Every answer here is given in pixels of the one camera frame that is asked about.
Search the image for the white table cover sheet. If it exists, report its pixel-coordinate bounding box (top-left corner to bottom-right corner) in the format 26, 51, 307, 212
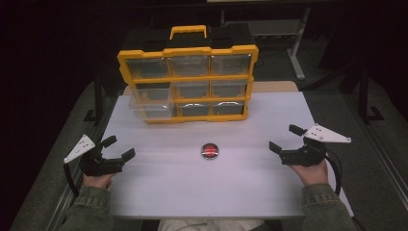
103, 90, 356, 221

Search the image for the grid of clear drawers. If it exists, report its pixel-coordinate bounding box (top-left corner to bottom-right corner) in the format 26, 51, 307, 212
124, 54, 253, 117

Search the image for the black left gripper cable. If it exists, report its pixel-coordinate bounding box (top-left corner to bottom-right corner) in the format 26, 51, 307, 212
63, 162, 80, 197

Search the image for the yellow black organiser cabinet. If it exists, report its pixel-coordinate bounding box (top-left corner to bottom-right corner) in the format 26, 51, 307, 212
116, 24, 260, 125

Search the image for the person's right hand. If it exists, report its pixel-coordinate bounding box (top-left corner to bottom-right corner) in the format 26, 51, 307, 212
288, 159, 330, 188

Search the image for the black metal stand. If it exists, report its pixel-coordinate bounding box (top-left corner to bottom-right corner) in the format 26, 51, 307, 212
356, 66, 386, 125
83, 79, 106, 123

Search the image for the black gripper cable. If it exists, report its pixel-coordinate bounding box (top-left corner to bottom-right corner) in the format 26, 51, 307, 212
63, 162, 80, 197
324, 149, 344, 197

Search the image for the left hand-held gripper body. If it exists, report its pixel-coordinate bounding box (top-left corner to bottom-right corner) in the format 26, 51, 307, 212
64, 134, 126, 178

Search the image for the white metal desk frame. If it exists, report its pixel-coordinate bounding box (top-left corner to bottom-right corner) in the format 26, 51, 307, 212
220, 6, 313, 81

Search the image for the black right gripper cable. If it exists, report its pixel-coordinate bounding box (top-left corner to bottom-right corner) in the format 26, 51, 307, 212
324, 149, 344, 197

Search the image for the aluminium frame rail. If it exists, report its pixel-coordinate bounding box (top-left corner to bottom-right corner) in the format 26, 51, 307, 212
350, 95, 408, 206
47, 105, 114, 231

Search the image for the person's left hand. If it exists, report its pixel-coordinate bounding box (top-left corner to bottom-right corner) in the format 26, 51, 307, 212
82, 173, 115, 191

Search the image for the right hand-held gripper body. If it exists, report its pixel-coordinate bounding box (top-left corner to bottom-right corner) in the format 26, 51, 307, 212
279, 122, 352, 167

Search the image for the clear plastic drawer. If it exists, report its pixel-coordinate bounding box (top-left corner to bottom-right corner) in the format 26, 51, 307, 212
128, 88, 176, 121

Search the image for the small round red tin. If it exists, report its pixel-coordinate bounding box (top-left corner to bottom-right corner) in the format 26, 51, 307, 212
200, 142, 220, 161

